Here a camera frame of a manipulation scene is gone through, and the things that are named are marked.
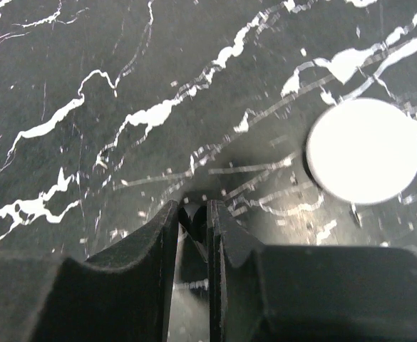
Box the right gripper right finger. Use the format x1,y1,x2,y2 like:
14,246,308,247
207,201,417,341

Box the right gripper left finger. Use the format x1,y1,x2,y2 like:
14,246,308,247
0,201,178,341

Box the black earbud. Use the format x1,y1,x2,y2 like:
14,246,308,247
178,204,207,249

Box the white earbud charging case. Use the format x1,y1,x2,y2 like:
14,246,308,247
306,98,417,204

